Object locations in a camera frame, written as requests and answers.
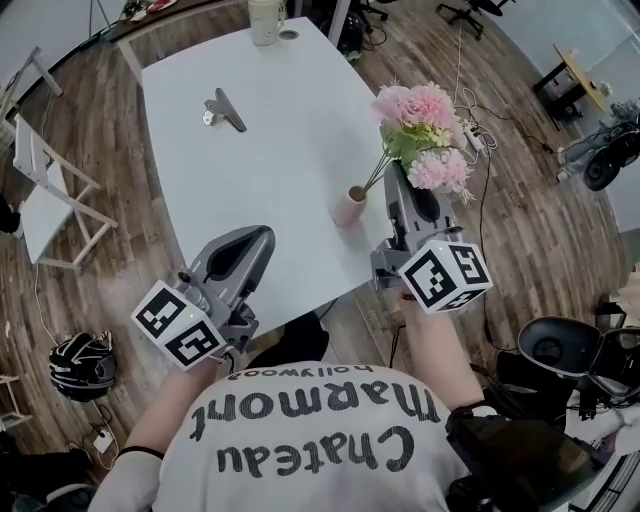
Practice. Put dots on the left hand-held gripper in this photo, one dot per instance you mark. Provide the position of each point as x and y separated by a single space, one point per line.
235 260

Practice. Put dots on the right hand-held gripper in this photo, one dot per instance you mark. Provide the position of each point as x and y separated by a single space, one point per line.
440 272

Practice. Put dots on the pink vase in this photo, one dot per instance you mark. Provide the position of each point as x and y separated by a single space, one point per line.
348 212

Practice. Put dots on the pink flowers with green stems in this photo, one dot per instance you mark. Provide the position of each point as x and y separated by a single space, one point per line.
425 107

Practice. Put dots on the person's right forearm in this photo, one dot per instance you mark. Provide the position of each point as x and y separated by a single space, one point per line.
440 355

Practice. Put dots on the person's left forearm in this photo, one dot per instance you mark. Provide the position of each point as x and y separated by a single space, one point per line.
165 410

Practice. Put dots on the person's black trouser leg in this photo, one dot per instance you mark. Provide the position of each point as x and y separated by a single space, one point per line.
295 342

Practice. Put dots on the white power strip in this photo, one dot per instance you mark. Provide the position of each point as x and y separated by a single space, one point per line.
472 137

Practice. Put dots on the black open hard case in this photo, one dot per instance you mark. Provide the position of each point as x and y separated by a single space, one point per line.
565 350

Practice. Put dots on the grey metal clamp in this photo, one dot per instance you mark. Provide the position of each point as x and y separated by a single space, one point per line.
225 110

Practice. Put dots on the black helmet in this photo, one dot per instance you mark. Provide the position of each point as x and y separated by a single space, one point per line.
82 367

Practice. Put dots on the white folding chair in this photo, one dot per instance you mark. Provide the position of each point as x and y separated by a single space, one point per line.
47 210

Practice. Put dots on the white printed shirt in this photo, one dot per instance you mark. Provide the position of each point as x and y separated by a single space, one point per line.
310 450

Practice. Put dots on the black wrist band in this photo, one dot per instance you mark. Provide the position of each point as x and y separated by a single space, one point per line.
142 451

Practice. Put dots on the white power adapter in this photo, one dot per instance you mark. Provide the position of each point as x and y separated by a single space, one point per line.
103 442

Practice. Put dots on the white mug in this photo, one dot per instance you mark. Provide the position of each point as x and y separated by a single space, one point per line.
264 22

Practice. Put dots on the black backpack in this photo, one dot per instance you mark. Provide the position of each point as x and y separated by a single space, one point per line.
350 32

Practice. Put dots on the black office chair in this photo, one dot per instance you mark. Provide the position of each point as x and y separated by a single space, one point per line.
472 12

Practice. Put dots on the white desk frame leg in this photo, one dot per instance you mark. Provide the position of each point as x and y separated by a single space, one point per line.
42 75

